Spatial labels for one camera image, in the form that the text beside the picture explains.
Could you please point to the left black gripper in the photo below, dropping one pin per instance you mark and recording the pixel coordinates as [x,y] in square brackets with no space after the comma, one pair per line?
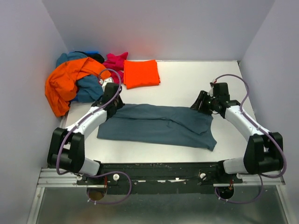
[116,102]

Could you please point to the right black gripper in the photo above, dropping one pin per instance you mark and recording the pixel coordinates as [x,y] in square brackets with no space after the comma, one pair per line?
[201,101]

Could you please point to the orange t-shirt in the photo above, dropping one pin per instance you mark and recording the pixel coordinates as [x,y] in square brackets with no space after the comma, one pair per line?
[60,86]
[141,74]

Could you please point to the grey-blue t-shirt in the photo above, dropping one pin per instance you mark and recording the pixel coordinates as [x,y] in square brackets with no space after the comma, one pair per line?
[178,126]

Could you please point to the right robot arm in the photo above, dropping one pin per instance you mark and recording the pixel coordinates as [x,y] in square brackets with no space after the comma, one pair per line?
[264,150]

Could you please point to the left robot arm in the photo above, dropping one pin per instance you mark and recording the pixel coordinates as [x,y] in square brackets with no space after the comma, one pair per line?
[67,146]

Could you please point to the teal blue t-shirt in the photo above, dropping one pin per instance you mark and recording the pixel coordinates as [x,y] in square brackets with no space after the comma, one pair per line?
[89,89]

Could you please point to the magenta t-shirt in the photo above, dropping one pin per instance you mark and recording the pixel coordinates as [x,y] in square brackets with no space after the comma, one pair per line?
[116,62]

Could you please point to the black garment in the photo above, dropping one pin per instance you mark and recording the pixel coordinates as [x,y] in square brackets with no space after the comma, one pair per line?
[97,57]

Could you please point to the crumpled orange t-shirt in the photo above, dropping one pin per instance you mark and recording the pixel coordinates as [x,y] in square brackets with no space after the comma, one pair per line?
[60,86]

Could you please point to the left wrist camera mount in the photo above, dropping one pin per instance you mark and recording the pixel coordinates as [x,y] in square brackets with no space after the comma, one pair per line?
[104,82]

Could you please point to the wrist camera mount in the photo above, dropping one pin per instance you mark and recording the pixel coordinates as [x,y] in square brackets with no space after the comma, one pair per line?
[104,82]
[211,92]

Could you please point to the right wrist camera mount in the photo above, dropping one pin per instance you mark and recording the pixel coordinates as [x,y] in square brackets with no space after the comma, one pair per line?
[211,92]

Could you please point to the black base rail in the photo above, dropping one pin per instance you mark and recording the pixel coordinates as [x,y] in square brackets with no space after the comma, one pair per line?
[161,178]

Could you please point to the aluminium extrusion frame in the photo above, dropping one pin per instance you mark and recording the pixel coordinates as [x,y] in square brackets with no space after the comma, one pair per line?
[60,200]

